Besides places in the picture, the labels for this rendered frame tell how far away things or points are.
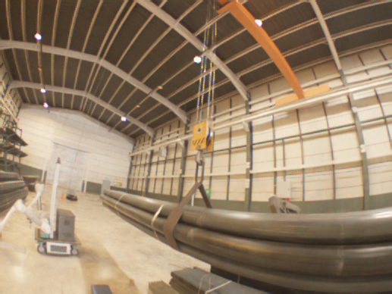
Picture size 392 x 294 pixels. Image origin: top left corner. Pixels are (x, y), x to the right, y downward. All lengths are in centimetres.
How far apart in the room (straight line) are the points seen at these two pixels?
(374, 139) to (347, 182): 231
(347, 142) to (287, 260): 795
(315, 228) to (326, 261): 19
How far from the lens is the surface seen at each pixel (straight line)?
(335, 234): 98
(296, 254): 96
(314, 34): 978
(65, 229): 360
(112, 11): 1078
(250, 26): 550
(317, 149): 870
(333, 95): 885
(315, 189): 844
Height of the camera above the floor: 156
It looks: 17 degrees up
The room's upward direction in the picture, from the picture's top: 5 degrees clockwise
